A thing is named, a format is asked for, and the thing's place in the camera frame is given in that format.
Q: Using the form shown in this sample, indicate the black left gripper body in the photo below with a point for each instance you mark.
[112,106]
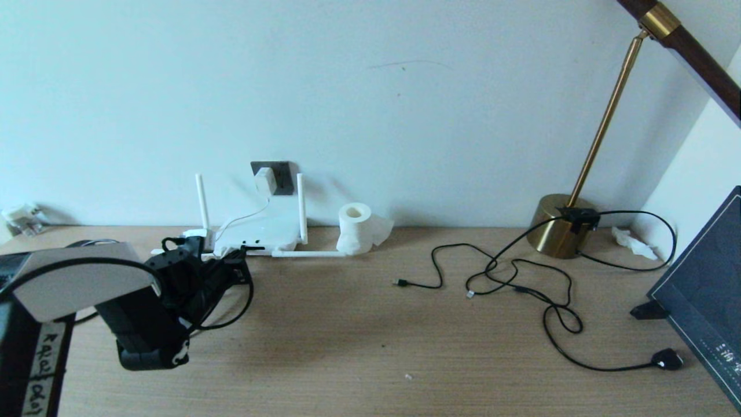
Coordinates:
[185,278]

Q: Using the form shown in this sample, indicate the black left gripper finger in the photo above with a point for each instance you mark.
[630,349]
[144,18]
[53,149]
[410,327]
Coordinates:
[236,275]
[233,259]

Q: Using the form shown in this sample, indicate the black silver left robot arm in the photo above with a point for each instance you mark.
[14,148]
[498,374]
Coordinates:
[69,284]

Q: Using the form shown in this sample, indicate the white router with antennas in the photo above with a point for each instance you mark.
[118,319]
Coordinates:
[272,229]

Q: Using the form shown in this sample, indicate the white toilet paper roll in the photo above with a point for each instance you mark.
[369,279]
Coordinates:
[354,229]

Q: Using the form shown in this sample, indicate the clear plastic wrapper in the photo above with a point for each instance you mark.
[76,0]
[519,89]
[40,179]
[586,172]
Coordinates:
[20,219]

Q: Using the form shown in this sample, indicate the brass desk lamp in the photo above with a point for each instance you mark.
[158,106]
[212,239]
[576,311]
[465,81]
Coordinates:
[553,231]

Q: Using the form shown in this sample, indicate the crumpled white tissue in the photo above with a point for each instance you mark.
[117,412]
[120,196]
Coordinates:
[635,243]

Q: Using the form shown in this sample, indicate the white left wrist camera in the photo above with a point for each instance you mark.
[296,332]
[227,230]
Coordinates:
[200,236]

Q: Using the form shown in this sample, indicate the grey wall socket plate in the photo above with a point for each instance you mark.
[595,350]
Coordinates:
[283,174]

